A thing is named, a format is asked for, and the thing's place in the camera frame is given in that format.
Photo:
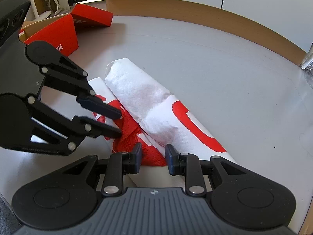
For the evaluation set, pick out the white floor fan stand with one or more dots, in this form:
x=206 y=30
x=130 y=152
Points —
x=49 y=0

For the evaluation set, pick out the clear plastic water bottle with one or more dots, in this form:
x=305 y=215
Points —
x=306 y=67

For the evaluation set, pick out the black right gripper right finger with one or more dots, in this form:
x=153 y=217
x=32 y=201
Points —
x=189 y=166

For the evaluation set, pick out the red cardboard box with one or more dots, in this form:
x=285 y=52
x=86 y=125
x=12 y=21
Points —
x=60 y=31

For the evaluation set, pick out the white red shopping bag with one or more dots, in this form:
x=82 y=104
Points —
x=153 y=116

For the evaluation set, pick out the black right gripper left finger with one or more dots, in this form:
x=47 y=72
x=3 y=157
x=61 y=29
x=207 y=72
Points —
x=116 y=167

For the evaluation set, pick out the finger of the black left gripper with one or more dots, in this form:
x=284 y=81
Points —
x=93 y=128
x=95 y=104

